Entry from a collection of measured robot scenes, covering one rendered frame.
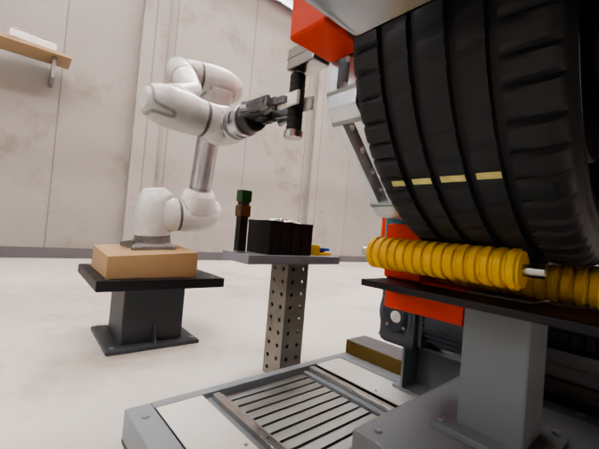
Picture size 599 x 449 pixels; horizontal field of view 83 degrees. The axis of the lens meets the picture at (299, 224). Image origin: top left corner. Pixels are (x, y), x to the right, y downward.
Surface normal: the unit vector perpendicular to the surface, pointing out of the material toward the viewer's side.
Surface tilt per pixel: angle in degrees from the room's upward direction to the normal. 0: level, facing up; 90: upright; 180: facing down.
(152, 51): 90
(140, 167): 90
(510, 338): 90
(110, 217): 90
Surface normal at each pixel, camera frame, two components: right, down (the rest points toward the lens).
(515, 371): -0.75, -0.07
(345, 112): -0.59, 0.65
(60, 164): 0.63, 0.04
